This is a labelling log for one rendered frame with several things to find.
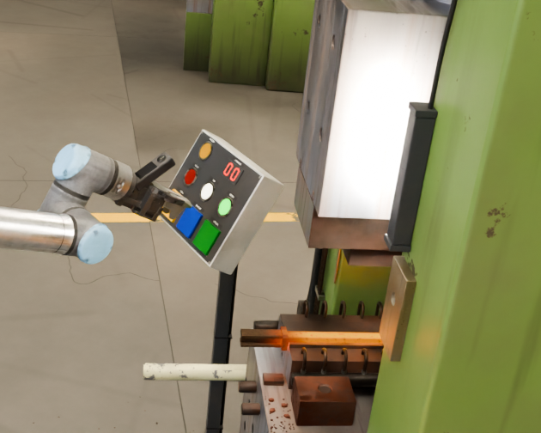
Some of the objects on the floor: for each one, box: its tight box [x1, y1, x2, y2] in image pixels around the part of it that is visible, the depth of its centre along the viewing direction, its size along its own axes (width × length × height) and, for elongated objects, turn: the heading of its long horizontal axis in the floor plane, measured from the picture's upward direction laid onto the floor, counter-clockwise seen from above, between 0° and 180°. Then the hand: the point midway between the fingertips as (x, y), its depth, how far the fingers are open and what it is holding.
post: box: [205, 270, 234, 433], centre depth 261 cm, size 4×4×108 cm
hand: (189, 202), depth 218 cm, fingers closed
